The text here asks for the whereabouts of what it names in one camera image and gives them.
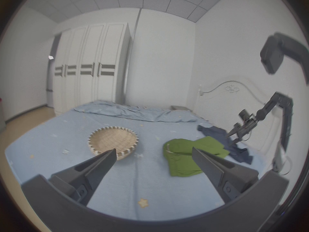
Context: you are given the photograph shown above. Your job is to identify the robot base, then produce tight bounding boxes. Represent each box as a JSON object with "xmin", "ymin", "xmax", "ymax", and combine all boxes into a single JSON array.
[{"xmin": 272, "ymin": 139, "xmax": 291, "ymax": 176}]

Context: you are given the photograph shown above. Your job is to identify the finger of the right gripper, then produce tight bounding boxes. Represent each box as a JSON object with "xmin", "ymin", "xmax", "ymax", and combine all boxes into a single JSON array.
[
  {"xmin": 225, "ymin": 127, "xmax": 243, "ymax": 138},
  {"xmin": 229, "ymin": 135, "xmax": 242, "ymax": 147}
]

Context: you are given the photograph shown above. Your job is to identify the pale blue quilt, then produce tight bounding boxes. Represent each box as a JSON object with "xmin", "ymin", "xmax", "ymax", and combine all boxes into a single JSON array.
[{"xmin": 72, "ymin": 100, "xmax": 210, "ymax": 123}]

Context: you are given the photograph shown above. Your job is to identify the round woven basket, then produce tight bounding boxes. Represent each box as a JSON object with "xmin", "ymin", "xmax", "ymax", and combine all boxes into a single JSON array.
[{"xmin": 87, "ymin": 126, "xmax": 139, "ymax": 161}]

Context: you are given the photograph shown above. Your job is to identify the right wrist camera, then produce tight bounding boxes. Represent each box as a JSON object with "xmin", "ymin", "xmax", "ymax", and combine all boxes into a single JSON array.
[{"xmin": 239, "ymin": 109, "xmax": 254, "ymax": 121}]

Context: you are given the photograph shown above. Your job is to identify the white wardrobe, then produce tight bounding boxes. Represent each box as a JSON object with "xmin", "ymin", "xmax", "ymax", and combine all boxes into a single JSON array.
[{"xmin": 52, "ymin": 22, "xmax": 132, "ymax": 116}]

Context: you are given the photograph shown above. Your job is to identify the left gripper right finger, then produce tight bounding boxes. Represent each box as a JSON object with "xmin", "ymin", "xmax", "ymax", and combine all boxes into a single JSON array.
[{"xmin": 192, "ymin": 147, "xmax": 259, "ymax": 205}]

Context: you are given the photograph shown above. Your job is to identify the green shorts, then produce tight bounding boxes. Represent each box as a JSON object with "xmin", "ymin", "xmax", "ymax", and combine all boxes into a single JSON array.
[{"xmin": 162, "ymin": 136, "xmax": 230, "ymax": 177}]

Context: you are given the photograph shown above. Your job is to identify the bed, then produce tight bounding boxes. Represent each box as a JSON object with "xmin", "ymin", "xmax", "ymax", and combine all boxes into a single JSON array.
[{"xmin": 4, "ymin": 81, "xmax": 285, "ymax": 217}]

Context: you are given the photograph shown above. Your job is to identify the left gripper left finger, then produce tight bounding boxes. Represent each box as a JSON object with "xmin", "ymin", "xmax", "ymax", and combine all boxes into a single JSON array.
[{"xmin": 50, "ymin": 148, "xmax": 117, "ymax": 206}]

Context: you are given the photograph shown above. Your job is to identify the dark blue garment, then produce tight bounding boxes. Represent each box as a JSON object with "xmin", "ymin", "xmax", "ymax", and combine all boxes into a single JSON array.
[{"xmin": 197, "ymin": 125, "xmax": 253, "ymax": 164}]

